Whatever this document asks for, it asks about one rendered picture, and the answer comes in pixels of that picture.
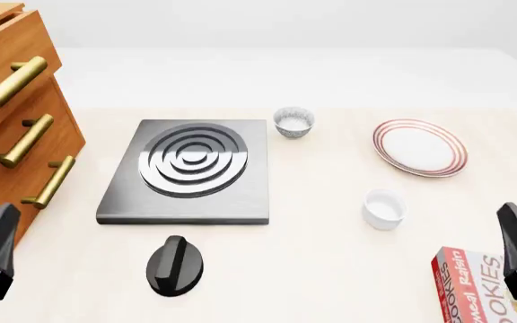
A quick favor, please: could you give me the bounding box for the white plate with red rings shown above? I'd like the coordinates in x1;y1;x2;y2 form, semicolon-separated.
372;118;469;179

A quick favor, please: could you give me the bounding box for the long brass drawer handle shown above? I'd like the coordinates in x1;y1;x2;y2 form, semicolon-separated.
0;56;48;110

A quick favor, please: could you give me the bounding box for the red printed cookies box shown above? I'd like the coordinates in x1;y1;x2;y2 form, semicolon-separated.
430;245;517;323

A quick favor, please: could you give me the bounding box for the round black stove knob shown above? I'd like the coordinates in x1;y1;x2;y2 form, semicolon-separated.
145;234;206;299

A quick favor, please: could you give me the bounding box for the flat black stove plate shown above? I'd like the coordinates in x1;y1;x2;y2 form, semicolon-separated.
95;118;272;226

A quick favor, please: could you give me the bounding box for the grey patterned bowl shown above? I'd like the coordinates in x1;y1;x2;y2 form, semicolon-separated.
272;105;317;140

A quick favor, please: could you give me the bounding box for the plain white bowl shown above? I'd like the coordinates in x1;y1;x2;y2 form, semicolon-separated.
361;188;407;231

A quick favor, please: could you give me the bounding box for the medium brass drawer handle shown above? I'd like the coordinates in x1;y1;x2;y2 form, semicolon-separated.
0;113;55;170

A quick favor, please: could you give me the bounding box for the short brass drawer handle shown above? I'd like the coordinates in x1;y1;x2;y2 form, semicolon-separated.
20;154;77;210

